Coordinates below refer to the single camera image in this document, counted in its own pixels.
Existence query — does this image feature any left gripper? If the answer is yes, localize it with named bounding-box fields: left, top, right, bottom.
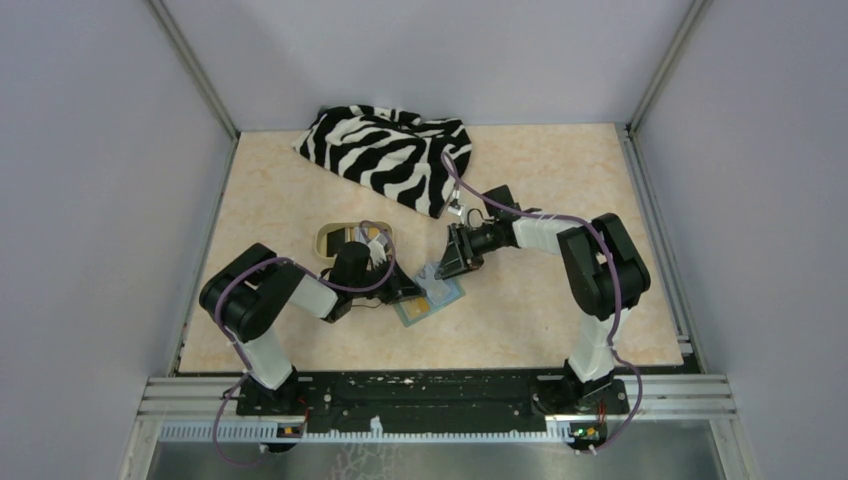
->
left=350, top=254, right=427, bottom=304

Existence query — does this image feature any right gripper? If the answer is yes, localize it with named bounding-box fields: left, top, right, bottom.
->
left=434, top=221, right=502, bottom=281

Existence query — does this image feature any green card holder wallet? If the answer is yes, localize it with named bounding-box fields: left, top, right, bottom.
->
left=394, top=262, right=465, bottom=328

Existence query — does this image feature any beige oval tray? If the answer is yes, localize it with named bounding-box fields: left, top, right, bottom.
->
left=314, top=221, right=393, bottom=264

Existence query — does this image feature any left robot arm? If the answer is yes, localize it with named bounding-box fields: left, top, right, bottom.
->
left=199, top=240, right=425, bottom=414

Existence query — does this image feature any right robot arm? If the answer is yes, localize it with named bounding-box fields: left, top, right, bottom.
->
left=435, top=185, right=651, bottom=412

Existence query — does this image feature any yellow card in holder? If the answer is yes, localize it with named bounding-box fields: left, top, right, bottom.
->
left=402, top=297, right=431, bottom=324

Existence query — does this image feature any dark VIP card lower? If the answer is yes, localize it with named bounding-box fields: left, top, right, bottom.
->
left=325, top=228, right=347, bottom=257

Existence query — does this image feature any zebra striped cloth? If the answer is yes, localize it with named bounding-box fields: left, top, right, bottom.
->
left=292, top=105, right=473, bottom=219

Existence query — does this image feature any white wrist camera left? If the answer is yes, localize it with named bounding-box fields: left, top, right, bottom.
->
left=354, top=227, right=388, bottom=267

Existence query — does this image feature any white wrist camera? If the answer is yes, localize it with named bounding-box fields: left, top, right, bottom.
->
left=445, top=190, right=466, bottom=222
left=354, top=227, right=388, bottom=267

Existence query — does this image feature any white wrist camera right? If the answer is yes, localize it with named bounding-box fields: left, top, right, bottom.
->
left=445, top=190, right=466, bottom=222

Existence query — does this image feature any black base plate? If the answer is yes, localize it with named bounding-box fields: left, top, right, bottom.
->
left=236, top=368, right=630, bottom=434

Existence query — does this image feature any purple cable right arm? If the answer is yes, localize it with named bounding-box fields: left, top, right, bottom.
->
left=440, top=150, right=645, bottom=455

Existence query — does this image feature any aluminium front rail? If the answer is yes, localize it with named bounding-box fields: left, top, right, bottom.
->
left=120, top=368, right=759, bottom=479

